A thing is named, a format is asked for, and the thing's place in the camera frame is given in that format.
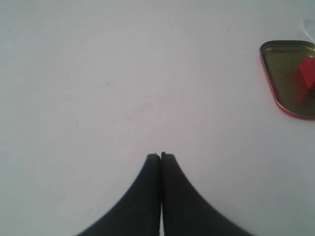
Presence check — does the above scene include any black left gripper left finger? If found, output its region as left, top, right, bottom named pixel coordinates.
left=79, top=154, right=161, bottom=236

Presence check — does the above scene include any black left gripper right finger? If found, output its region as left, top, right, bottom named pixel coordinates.
left=160, top=152, right=249, bottom=236

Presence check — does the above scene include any red stamp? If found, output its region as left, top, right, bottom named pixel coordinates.
left=299, top=58, right=315, bottom=90

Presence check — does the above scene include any gold tin lid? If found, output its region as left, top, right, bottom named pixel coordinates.
left=259, top=40, right=315, bottom=120

